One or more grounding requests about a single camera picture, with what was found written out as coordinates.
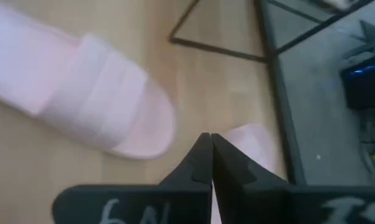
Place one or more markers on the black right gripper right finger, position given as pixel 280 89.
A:
pixel 256 202

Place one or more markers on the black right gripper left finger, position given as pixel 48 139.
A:
pixel 162 205

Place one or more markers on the black device with blue light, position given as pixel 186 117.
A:
pixel 365 87

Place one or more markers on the pink slide sandal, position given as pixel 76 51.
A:
pixel 253 143
pixel 81 93

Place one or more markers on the black aluminium table frame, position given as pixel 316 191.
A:
pixel 278 102

